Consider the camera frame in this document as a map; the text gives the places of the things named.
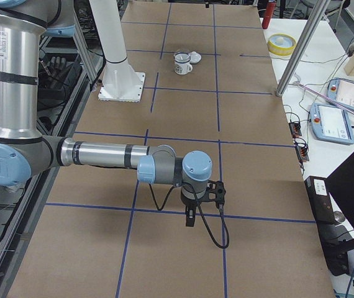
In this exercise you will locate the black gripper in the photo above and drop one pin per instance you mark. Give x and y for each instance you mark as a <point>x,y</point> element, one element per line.
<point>190,203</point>

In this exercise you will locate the white ceramic lid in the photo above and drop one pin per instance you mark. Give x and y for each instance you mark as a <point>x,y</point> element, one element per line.
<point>195,57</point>

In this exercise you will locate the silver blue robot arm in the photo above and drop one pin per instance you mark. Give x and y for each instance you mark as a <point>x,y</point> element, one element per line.
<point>25,152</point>

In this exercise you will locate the near black orange connector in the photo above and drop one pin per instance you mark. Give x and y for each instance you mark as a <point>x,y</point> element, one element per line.
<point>302,152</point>

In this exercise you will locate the black orange connector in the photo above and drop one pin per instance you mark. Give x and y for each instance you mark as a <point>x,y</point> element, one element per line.
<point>302,152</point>
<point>295,129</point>

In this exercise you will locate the black computer box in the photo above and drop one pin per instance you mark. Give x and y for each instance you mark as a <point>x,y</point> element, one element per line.
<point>336,241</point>

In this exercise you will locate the far black orange connector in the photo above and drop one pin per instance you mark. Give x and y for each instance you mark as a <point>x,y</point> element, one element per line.
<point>295,129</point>

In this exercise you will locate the white enamel mug blue rim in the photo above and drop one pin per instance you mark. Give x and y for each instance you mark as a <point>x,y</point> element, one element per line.
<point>182,68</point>

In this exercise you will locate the near blue teach pendant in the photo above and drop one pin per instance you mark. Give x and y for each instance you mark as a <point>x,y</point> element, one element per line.
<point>331,124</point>

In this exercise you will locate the blue teach pendant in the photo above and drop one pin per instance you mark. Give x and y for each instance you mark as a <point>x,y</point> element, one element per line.
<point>341,90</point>
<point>331,124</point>

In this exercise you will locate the yellow rimmed bowl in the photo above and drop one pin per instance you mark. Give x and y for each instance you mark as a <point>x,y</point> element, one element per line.
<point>281,44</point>

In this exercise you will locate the far blue teach pendant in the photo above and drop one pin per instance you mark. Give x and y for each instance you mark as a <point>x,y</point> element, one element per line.
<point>341,90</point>

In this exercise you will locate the red cylinder bottle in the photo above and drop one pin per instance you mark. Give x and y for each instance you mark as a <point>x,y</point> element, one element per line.
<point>268,13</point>

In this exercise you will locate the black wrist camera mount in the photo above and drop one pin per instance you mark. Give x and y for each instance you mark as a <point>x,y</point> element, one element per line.
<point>215,192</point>

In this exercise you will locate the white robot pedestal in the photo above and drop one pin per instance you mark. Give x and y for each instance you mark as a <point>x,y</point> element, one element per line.
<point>119,82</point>

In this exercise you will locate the aluminium frame post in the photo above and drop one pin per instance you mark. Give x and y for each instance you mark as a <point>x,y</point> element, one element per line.
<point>307,33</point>

